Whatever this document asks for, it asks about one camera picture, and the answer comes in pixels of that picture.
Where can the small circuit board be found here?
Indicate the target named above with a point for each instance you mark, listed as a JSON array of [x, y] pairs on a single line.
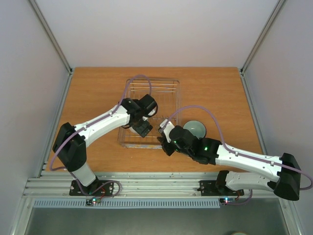
[[94, 201], [227, 200]]

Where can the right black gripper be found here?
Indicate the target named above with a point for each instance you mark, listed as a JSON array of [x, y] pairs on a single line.
[[165, 142]]

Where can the right aluminium frame post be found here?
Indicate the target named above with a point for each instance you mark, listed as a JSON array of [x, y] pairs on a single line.
[[264, 32]]

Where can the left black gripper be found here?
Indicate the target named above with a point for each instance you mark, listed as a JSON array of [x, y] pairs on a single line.
[[142, 130]]

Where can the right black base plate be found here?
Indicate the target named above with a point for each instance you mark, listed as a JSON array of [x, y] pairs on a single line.
[[213, 188]]

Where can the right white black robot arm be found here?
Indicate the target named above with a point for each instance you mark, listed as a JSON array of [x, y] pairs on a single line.
[[279, 175]]

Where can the left aluminium frame post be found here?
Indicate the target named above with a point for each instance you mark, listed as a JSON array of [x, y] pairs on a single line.
[[39, 14]]

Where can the white ceramic bowl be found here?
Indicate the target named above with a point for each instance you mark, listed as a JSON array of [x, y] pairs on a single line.
[[132, 130]]

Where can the teal patterned bowl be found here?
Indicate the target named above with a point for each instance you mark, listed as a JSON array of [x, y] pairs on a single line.
[[196, 128]]

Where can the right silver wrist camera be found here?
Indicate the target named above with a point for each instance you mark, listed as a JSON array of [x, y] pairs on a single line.
[[165, 128]]

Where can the right small circuit board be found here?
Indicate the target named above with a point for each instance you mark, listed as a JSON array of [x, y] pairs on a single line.
[[227, 200]]

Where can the left small circuit board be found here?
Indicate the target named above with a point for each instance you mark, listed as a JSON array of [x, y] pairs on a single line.
[[94, 201]]

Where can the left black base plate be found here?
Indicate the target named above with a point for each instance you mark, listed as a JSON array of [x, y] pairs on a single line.
[[99, 188]]

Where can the aluminium frame post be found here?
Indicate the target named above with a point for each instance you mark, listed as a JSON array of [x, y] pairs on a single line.
[[264, 32], [39, 14]]

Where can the metal wire dish rack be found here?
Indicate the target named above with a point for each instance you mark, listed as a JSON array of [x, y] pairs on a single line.
[[166, 93]]

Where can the aluminium rail base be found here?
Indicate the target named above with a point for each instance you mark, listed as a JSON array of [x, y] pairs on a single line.
[[134, 184]]

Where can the grey slotted cable duct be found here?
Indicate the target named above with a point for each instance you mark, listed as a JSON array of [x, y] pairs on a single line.
[[183, 203]]

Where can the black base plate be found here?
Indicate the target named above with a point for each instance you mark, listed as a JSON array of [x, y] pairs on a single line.
[[213, 188], [99, 188]]

